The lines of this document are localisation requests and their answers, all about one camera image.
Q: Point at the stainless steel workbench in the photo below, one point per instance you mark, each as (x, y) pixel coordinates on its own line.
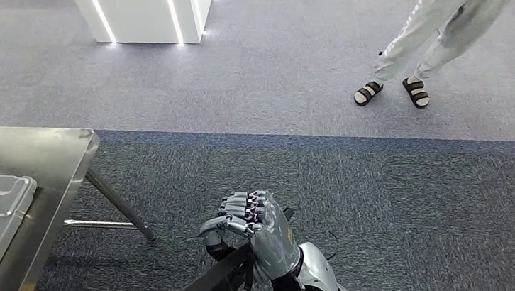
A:
(46, 155)

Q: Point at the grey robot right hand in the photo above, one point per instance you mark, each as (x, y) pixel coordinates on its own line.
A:
(276, 237)

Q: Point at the white lit pillar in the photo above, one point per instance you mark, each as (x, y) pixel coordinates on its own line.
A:
(141, 14)

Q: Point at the person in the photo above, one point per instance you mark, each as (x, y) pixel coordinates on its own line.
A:
(444, 27)

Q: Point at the black plastic plate frame part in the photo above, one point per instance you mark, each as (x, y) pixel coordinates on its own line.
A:
(205, 286)

